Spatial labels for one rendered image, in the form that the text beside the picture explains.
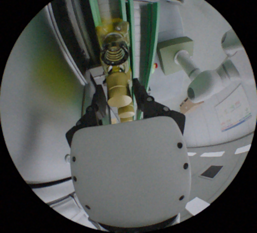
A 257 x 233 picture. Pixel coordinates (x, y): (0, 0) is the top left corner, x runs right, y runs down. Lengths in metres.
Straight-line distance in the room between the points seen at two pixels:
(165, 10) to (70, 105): 0.59
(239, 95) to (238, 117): 0.73
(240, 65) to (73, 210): 0.48
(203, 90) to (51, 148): 0.44
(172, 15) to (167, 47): 0.23
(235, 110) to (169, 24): 3.56
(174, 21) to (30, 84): 0.62
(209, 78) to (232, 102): 3.46
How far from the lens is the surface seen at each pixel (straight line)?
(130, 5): 0.26
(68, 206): 0.21
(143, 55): 0.41
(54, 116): 0.17
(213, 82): 0.32
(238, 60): 0.28
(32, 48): 0.18
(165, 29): 0.55
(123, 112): 0.15
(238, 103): 3.70
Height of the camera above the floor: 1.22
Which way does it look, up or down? 26 degrees down
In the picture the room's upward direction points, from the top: 170 degrees clockwise
